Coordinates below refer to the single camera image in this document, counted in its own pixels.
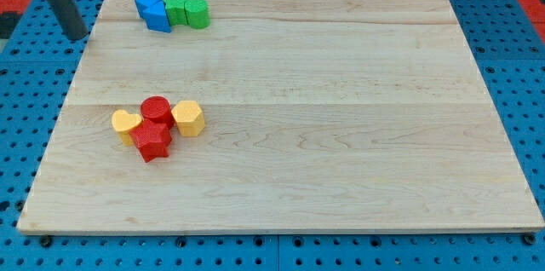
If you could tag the red cylinder block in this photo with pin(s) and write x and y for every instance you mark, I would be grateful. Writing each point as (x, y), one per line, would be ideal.
(157, 109)

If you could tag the green star block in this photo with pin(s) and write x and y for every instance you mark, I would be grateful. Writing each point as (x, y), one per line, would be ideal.
(176, 12)

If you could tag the green cylinder block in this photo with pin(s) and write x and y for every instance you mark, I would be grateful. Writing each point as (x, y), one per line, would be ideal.
(197, 13)

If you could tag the blue triangle block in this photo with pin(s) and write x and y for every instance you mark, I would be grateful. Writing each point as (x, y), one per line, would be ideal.
(156, 18)

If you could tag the yellow heart block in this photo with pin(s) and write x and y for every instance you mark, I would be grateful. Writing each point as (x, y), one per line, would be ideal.
(123, 123)

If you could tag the yellow hexagon block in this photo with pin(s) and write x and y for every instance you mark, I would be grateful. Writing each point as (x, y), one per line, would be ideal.
(189, 118)

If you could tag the light wooden board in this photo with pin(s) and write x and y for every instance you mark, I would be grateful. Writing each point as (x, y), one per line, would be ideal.
(321, 117)

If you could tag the blue cube block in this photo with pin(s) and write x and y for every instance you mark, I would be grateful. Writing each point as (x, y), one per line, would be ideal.
(142, 5)

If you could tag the red star block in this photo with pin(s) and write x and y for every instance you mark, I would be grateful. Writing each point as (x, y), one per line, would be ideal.
(152, 140)

